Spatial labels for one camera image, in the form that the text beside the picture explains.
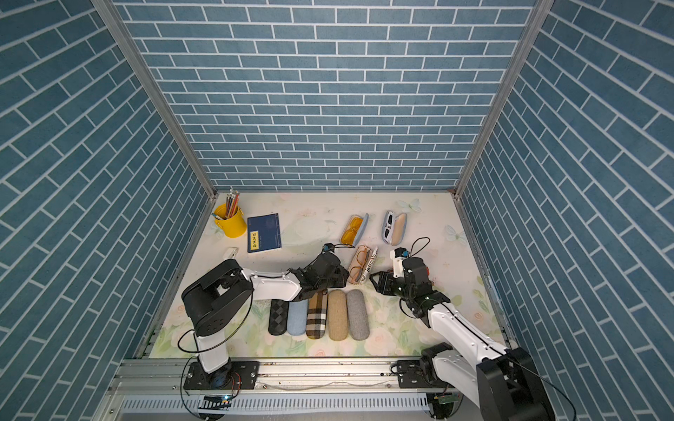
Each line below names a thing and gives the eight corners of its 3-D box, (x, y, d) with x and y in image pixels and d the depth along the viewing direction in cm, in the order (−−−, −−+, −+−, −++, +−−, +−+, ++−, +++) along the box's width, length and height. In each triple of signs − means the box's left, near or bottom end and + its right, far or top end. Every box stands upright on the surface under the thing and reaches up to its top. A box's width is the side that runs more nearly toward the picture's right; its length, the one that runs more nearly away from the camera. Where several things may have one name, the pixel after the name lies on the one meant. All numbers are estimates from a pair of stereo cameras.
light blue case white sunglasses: (381, 243, 105) (382, 238, 102) (383, 215, 115) (384, 210, 112) (404, 247, 104) (406, 242, 101) (405, 218, 114) (407, 212, 111)
